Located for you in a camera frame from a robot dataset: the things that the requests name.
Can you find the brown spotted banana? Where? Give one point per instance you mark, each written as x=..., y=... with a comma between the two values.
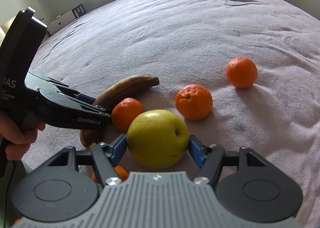
x=130, y=85

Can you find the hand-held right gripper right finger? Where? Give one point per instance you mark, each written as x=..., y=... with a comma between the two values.
x=196, y=149

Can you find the wall switch panel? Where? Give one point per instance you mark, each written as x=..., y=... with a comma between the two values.
x=42, y=20

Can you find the yellow-green apple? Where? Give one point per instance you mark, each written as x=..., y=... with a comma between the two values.
x=157, y=139

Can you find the purple bed sheet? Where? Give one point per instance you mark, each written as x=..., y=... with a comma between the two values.
x=187, y=25

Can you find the white nightstand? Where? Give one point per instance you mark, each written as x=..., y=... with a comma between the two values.
x=62, y=19

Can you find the person's left hand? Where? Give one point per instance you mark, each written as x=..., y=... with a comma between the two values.
x=17, y=135

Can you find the orange mandarin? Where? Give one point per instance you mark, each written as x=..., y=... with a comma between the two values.
x=125, y=113
x=193, y=101
x=121, y=171
x=241, y=72

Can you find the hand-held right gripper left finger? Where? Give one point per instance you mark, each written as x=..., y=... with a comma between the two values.
x=117, y=148

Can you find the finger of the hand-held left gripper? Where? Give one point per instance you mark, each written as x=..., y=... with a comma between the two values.
x=100, y=118
x=88, y=99

